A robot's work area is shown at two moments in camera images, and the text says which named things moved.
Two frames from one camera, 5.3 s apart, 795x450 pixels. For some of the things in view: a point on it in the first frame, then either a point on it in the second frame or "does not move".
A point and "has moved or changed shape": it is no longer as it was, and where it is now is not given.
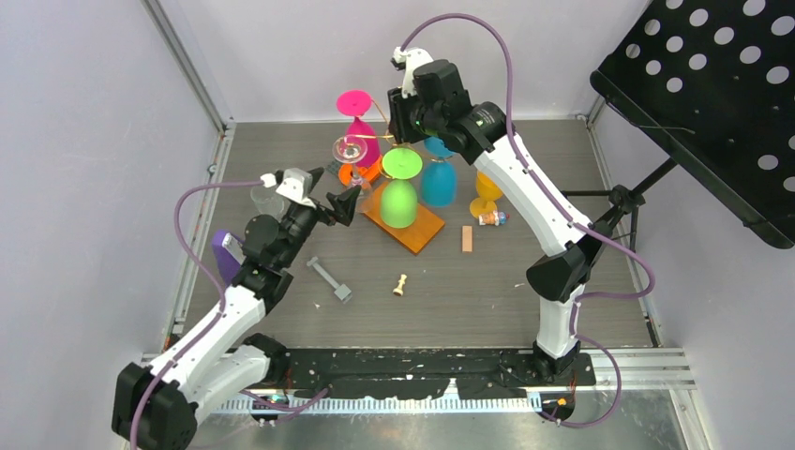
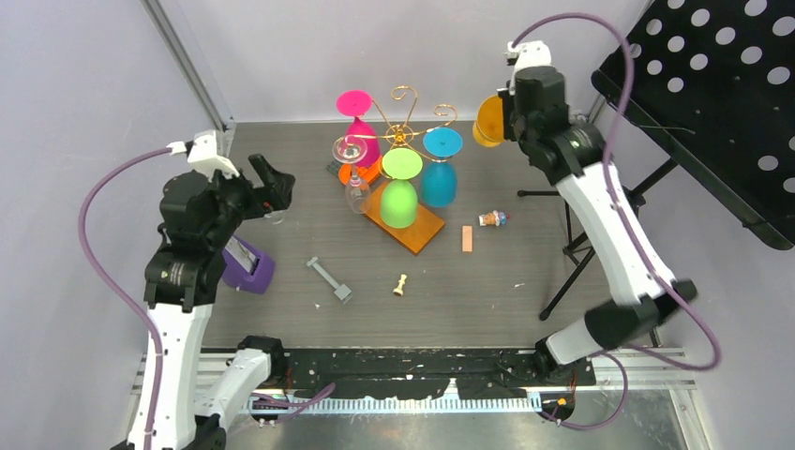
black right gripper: (397, 109) → (508, 100)
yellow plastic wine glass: (488, 192) has moved or changed shape
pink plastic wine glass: (356, 103) does not move
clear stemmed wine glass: (352, 149) does not move
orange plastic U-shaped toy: (367, 174) does not move
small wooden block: (467, 239) does not move
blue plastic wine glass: (439, 175) does not move
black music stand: (712, 83) does not move
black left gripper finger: (315, 173) → (280, 195)
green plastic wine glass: (398, 203) does not move
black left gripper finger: (343, 203) → (270, 175)
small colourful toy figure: (494, 217) does not move
